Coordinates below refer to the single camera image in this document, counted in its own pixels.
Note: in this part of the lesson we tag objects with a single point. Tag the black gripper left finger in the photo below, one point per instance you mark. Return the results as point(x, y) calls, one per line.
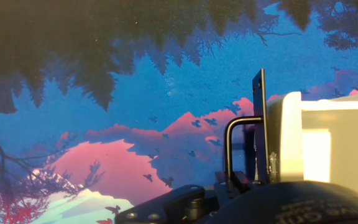
point(166, 205)

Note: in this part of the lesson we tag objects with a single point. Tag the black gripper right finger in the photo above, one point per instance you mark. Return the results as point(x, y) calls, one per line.
point(241, 183)

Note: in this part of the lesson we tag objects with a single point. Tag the blue landscape printed mat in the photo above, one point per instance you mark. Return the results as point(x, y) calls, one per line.
point(135, 77)

